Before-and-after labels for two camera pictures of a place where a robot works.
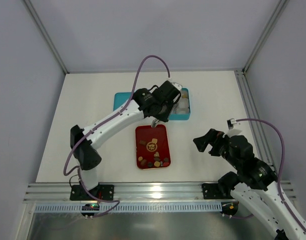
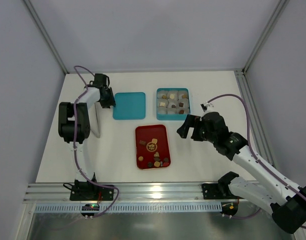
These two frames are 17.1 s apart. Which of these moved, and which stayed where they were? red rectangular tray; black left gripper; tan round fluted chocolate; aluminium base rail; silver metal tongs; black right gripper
Moved: black right gripper; silver metal tongs; black left gripper
Stayed: aluminium base rail; red rectangular tray; tan round fluted chocolate
